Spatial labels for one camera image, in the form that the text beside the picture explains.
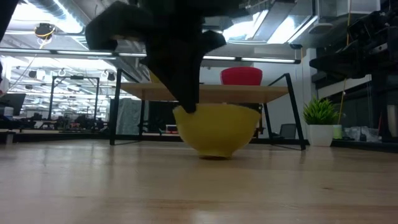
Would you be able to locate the computer monitor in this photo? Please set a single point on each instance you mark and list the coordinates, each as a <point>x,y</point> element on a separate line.
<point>12,102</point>

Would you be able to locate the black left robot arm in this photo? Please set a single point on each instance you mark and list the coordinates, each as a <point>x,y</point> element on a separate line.
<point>6,12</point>

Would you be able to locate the black background metal frame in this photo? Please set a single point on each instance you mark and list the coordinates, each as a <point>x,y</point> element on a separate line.
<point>74,77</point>

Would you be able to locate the grey background chair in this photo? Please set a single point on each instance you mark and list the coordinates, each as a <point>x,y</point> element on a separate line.
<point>288,131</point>

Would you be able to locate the small black ceiling camera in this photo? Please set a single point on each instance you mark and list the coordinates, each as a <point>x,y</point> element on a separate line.
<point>296,46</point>

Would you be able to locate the black aluminium frame rail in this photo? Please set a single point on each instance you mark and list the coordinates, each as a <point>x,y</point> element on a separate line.
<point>62,137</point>
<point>367,146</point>

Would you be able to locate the yellow patterned mini bowl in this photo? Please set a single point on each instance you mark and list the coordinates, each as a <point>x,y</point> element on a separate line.
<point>154,79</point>
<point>217,133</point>

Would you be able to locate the long LED light bar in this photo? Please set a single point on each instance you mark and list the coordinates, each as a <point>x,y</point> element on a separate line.
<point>264,59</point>

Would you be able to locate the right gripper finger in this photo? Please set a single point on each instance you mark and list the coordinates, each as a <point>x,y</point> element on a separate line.
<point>335,62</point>

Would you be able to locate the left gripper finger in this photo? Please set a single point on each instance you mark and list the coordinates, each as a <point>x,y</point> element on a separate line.
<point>168,62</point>
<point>194,77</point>

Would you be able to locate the light green cup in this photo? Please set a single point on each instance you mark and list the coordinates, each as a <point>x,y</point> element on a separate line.
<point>337,132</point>

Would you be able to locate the black round ceiling device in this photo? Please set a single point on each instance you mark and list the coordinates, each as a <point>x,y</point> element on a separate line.
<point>44,30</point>

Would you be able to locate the wooden shelf with black legs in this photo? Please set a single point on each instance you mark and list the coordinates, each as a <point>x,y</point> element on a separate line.
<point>236,93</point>

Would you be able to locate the green plant in white pot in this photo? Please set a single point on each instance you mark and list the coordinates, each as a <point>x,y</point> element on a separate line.
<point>320,133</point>

